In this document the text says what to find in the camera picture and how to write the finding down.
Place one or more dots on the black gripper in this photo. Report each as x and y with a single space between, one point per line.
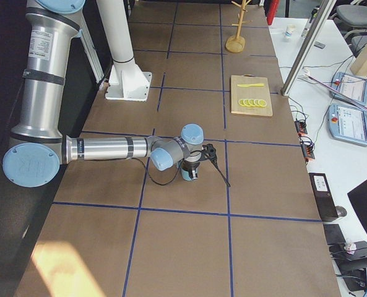
189 167

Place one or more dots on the dark blue mug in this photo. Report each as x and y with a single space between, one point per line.
185 173

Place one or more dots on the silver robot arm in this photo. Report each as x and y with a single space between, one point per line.
36 147

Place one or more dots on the wooden cup storage rack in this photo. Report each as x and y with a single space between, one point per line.
236 43

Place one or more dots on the white paper cup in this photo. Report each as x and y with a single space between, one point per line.
290 29

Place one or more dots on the bamboo cutting board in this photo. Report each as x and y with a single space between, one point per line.
237 93

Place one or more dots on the yellow plastic knife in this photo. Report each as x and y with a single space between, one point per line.
250 85

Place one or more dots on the orange black usb hub far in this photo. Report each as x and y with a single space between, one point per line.
301 127

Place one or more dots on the orange black usb hub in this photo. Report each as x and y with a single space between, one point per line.
301 127
307 147

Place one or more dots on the orange black usb hub near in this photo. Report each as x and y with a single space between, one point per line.
307 147

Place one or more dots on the black electronics box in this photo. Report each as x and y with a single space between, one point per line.
323 197

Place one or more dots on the near teach pendant tablet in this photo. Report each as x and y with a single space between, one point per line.
348 124

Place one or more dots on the teach pendant tablet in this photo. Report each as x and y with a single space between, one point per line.
352 86
348 124

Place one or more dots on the far teach pendant tablet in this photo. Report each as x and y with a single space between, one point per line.
352 86

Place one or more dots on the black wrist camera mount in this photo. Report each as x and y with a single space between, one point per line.
209 153

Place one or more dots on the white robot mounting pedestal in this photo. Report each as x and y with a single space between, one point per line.
127 81

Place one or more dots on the aluminium frame post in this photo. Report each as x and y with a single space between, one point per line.
313 32

